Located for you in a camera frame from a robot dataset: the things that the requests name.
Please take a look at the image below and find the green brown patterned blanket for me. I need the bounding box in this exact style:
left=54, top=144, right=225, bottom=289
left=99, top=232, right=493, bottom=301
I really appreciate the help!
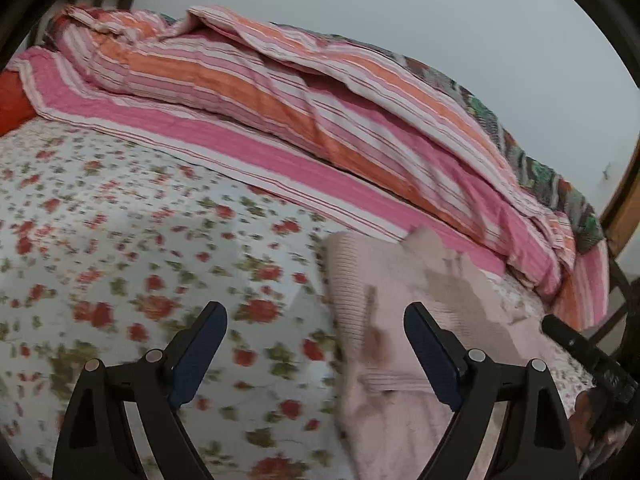
left=160, top=12, right=607, bottom=256

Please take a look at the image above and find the dark bed frame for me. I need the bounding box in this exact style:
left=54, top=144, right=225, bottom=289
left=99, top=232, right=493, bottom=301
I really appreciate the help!
left=582, top=242, right=638, bottom=343

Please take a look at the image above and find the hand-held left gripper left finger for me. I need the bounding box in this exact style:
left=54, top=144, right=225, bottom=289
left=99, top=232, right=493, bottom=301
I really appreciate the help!
left=52, top=301, right=228, bottom=480

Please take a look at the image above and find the red pillow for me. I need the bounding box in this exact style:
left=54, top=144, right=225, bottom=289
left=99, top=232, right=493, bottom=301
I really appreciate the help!
left=0, top=14, right=68, bottom=137

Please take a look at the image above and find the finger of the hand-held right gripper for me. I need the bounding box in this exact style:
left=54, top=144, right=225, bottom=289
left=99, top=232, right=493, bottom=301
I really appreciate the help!
left=541, top=314, right=603, bottom=377

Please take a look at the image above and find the pink knit sweater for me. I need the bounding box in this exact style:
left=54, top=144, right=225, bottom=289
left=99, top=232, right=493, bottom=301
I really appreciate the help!
left=322, top=226, right=568, bottom=480

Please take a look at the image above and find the person's right hand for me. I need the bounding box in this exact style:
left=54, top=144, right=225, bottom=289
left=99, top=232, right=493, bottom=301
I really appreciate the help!
left=571, top=389, right=637, bottom=463

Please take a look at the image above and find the light wooden frame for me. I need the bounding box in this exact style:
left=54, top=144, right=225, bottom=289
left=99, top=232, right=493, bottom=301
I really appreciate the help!
left=599, top=132, right=640, bottom=261

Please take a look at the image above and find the pink orange striped quilt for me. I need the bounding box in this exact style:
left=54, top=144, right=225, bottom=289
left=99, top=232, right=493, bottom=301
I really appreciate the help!
left=9, top=4, right=610, bottom=332

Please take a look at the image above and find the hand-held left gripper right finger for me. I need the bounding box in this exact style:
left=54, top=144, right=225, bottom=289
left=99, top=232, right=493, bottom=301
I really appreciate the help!
left=403, top=302, right=581, bottom=480

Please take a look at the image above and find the floral bed sheet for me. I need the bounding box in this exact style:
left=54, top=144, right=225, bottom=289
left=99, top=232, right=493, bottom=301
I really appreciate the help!
left=0, top=117, right=598, bottom=480

